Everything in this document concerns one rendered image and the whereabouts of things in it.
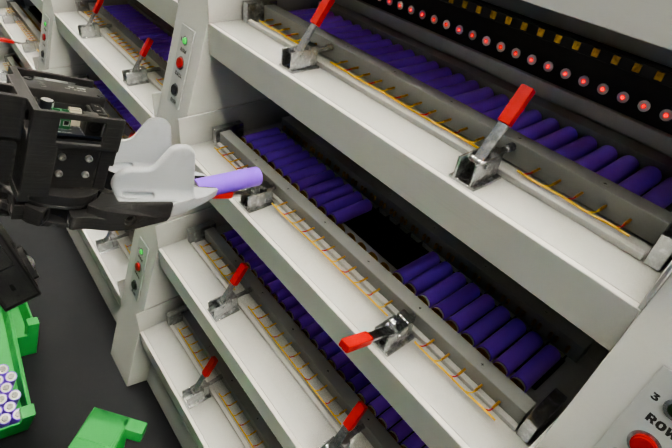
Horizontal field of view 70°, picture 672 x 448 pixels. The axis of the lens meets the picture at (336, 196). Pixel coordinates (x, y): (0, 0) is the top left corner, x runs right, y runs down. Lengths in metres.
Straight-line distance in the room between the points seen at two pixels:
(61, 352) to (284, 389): 0.60
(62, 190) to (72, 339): 0.86
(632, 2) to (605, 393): 0.26
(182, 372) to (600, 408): 0.70
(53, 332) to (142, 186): 0.86
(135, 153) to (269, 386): 0.39
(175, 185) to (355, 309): 0.25
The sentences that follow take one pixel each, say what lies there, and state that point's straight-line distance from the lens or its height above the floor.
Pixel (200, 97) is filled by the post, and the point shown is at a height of 0.62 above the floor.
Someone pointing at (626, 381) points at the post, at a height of 0.68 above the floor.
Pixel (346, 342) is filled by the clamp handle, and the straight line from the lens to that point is 0.46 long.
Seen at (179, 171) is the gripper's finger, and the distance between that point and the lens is 0.38.
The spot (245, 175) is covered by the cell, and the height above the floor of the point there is 0.67.
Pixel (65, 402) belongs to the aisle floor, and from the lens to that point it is 1.10.
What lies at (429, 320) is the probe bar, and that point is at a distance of 0.52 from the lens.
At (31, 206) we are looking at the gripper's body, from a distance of 0.36.
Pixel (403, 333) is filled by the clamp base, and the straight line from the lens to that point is 0.51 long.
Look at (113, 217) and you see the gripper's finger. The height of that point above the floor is 0.66.
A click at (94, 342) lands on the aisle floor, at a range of 1.20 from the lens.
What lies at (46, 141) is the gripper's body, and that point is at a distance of 0.33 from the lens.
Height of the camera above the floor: 0.86
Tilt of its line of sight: 24 degrees down
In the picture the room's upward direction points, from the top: 21 degrees clockwise
